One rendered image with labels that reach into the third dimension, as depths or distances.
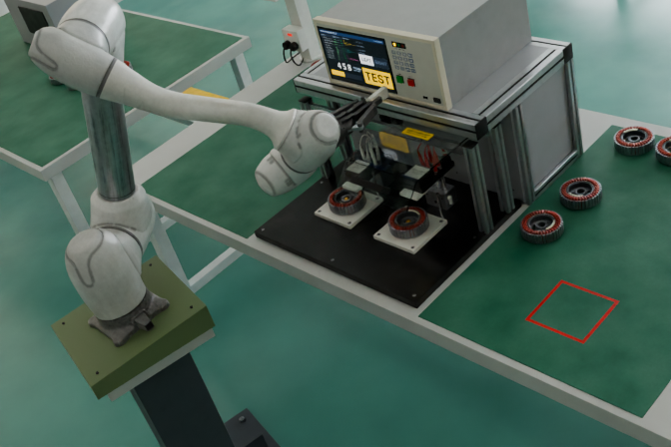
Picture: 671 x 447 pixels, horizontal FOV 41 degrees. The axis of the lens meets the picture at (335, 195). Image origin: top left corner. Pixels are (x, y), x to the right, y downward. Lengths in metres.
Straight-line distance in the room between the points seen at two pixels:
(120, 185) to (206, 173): 0.70
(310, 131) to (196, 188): 1.16
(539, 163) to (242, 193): 0.97
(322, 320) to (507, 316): 1.38
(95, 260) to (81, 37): 0.59
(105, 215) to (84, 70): 0.54
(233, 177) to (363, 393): 0.87
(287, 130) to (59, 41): 0.54
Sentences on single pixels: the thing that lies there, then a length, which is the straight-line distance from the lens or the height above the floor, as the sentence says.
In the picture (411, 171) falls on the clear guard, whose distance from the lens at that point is 2.24.
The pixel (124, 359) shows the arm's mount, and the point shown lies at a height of 0.81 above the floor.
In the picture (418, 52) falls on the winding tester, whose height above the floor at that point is 1.28.
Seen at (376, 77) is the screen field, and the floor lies 1.17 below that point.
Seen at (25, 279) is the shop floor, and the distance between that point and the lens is 4.46.
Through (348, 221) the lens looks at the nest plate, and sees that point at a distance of 2.61.
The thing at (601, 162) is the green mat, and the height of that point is 0.75.
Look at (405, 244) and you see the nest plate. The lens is 2.47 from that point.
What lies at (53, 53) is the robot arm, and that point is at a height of 1.60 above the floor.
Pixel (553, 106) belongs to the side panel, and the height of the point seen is 0.97.
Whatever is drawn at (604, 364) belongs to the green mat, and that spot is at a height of 0.75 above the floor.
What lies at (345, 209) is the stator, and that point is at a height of 0.81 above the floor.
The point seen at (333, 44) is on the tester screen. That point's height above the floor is 1.25.
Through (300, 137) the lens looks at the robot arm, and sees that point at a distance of 1.97.
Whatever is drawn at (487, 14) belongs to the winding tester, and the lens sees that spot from 2.41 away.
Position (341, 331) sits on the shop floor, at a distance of 3.43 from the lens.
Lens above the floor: 2.31
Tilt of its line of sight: 34 degrees down
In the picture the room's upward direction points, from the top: 17 degrees counter-clockwise
